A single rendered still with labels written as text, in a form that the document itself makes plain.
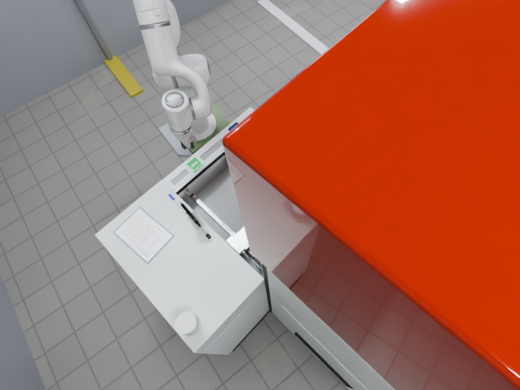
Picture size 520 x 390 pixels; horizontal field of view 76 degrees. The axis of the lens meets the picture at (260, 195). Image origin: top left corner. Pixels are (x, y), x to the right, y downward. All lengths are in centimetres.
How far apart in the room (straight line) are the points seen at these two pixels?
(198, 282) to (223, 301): 12
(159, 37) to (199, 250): 76
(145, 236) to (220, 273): 34
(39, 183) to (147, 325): 145
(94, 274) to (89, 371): 60
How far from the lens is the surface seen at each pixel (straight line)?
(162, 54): 111
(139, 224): 146
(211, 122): 174
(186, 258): 135
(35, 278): 281
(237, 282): 130
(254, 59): 334
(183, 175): 152
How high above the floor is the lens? 223
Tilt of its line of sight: 64 degrees down
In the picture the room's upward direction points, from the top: 6 degrees counter-clockwise
